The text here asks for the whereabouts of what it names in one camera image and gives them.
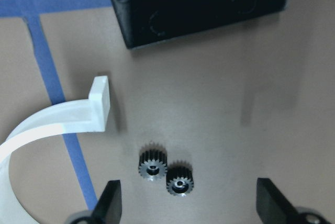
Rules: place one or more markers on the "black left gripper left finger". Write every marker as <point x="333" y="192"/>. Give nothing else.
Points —
<point x="109" y="207"/>

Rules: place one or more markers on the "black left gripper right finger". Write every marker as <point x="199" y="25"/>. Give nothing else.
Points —
<point x="273" y="207"/>

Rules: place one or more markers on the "small black bearing gear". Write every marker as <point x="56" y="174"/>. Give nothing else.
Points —
<point x="153" y="162"/>

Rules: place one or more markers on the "white curved plastic arc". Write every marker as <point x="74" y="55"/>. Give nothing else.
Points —
<point x="84" y="115"/>

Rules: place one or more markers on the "small black plastic plate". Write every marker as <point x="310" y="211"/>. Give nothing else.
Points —
<point x="145" y="22"/>

